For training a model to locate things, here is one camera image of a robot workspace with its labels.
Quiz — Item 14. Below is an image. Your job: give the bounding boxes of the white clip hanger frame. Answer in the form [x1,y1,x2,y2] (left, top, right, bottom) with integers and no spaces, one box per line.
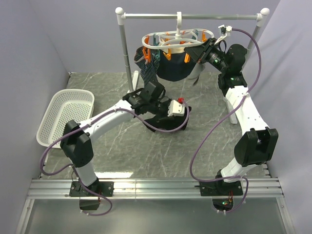
[142,12,214,50]

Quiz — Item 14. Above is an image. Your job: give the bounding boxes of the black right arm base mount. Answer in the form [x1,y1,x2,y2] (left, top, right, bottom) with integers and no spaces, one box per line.
[199,180,243,214]

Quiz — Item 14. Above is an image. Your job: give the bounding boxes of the white and grey clothes rack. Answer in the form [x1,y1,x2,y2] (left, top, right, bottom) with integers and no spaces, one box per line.
[115,6,271,125]

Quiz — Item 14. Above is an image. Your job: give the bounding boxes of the striped navy underwear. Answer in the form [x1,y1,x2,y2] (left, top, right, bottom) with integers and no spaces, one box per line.
[134,46,160,87]

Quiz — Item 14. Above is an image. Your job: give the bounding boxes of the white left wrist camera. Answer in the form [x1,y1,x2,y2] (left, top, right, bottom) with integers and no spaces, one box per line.
[168,100,185,117]

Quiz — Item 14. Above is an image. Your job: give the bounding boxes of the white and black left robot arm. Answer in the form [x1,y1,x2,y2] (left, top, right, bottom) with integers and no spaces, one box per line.
[60,81,184,196]

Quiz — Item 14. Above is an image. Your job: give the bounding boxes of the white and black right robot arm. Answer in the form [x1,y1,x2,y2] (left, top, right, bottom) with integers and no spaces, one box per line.
[185,38,278,195]

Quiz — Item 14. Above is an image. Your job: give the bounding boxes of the black underwear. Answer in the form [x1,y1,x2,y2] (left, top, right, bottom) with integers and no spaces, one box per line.
[145,107,187,130]

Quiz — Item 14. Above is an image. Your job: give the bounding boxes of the navy underwear with cream waistband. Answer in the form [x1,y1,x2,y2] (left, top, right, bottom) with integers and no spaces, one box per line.
[156,52,196,82]

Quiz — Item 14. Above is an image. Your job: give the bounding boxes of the teal clothes peg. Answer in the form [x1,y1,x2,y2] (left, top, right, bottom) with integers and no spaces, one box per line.
[152,50,160,61]

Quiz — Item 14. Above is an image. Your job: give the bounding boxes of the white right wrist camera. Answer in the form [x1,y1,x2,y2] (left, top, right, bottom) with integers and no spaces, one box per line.
[217,25,232,42]

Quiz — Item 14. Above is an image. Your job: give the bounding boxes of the orange clothes peg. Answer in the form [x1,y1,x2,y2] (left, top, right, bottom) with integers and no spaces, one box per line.
[184,53,191,63]
[163,49,172,61]
[142,47,152,63]

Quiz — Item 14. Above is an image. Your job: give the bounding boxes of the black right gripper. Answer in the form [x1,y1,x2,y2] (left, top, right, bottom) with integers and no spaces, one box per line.
[183,39,228,74]

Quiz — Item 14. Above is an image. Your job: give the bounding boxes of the grey underwear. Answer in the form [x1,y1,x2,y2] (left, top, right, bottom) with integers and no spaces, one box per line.
[187,63,205,86]

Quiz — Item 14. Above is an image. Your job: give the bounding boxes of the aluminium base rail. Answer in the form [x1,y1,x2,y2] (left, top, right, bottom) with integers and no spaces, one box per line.
[26,177,284,200]

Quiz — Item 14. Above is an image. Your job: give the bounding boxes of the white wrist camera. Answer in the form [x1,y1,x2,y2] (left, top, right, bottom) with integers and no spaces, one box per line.
[168,100,185,117]
[217,25,232,42]

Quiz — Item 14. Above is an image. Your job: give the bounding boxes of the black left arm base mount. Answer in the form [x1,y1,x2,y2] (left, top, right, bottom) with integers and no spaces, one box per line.
[69,181,114,211]

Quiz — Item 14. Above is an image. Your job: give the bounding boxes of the white perforated plastic basket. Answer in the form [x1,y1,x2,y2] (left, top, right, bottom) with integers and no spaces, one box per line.
[36,89,95,147]

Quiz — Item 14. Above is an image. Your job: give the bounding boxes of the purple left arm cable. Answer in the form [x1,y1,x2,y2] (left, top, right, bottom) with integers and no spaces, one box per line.
[39,98,191,216]

